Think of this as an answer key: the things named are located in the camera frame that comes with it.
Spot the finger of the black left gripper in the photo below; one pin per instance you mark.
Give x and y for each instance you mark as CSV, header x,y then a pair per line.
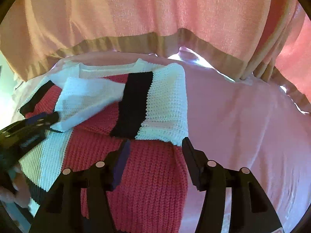
x,y
43,118

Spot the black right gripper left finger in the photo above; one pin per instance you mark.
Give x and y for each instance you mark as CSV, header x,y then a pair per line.
x,y
77,201

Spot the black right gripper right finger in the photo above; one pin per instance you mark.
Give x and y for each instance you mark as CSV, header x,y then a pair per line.
x,y
251,209

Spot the white red black knit sweater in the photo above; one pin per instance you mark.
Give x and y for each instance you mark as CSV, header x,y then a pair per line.
x,y
99,106

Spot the person's left hand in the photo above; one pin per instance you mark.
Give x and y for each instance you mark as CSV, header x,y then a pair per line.
x,y
22,194

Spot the pink bed sheet with bows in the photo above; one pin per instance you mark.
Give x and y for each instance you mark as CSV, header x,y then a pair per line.
x,y
250,124

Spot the pink curtain with tan hem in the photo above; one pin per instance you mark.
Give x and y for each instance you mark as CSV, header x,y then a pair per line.
x,y
269,39

